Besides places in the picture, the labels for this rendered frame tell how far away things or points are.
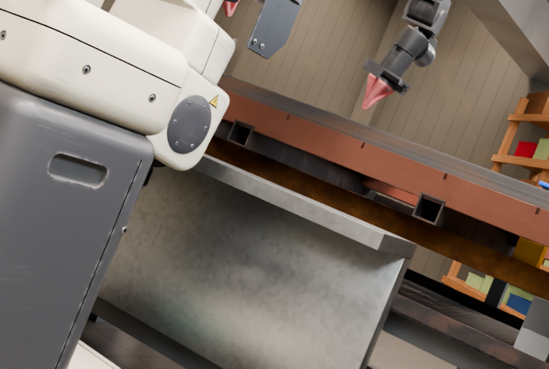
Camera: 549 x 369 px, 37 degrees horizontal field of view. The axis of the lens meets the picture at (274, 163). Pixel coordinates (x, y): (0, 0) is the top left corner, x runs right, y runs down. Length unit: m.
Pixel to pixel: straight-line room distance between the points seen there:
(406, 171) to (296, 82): 10.08
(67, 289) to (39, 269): 0.06
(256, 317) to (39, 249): 0.70
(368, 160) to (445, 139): 8.84
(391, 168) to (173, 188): 0.48
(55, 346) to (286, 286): 0.61
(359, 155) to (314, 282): 0.27
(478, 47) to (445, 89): 0.66
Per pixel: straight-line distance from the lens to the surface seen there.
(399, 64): 1.79
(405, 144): 1.64
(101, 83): 1.00
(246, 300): 1.64
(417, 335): 1.62
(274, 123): 1.71
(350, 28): 11.51
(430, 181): 1.57
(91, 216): 1.06
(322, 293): 1.58
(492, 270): 1.68
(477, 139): 10.31
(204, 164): 1.54
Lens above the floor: 0.72
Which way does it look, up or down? level
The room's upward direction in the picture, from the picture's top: 22 degrees clockwise
